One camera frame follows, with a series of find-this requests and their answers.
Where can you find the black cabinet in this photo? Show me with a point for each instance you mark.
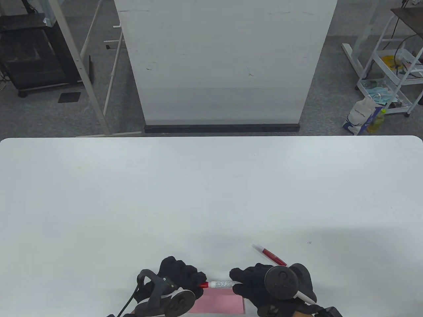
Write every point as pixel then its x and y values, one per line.
pixel 29 56

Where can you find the pink heart outline paper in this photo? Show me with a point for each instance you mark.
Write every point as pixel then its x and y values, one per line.
pixel 221 302

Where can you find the white marker with red cap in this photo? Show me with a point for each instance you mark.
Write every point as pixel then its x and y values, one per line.
pixel 221 284

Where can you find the white frame stand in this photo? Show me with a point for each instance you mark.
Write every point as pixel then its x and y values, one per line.
pixel 79 62

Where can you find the white whiteboard panel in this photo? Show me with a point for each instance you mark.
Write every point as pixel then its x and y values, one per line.
pixel 224 66

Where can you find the red glitter glue pen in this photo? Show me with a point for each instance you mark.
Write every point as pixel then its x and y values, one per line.
pixel 272 257

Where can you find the teal cloth pile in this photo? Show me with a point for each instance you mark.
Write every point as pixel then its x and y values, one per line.
pixel 380 92

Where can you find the person's left hand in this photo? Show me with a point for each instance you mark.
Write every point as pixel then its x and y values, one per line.
pixel 178 272

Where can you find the white plastic bag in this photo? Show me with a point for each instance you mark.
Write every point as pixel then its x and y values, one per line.
pixel 358 114

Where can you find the white utility cart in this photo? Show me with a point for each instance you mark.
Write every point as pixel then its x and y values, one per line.
pixel 388 71

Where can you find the white table leg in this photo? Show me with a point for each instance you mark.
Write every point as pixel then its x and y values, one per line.
pixel 350 56

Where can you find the yellow packet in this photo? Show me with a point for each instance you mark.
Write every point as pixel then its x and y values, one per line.
pixel 390 61

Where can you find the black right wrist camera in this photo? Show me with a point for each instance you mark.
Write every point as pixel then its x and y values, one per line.
pixel 328 312

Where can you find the black floor plate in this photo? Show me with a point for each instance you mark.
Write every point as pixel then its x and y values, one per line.
pixel 69 97

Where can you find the black panel base bar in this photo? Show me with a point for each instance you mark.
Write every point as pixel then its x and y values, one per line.
pixel 221 128

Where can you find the person's right hand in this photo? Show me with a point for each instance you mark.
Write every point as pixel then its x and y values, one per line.
pixel 251 280

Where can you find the yellow green bottle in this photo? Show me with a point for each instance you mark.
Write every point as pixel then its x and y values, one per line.
pixel 376 122

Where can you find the dark wooden side table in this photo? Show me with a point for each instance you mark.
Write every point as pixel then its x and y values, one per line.
pixel 409 18

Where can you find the person's right forearm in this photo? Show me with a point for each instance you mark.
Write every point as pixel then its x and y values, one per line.
pixel 304 314

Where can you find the black hand controller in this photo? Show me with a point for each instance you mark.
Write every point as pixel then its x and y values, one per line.
pixel 178 303
pixel 281 282

